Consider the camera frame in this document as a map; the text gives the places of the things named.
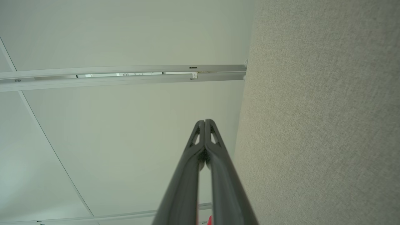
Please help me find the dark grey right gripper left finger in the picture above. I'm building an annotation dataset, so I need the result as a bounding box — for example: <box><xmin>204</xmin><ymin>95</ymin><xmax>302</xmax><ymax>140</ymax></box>
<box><xmin>152</xmin><ymin>120</ymin><xmax>206</xmax><ymax>225</ymax></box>

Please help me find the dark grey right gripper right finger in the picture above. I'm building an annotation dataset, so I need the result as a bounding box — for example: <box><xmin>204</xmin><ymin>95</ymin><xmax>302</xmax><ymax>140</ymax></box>
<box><xmin>205</xmin><ymin>119</ymin><xmax>259</xmax><ymax>225</ymax></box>

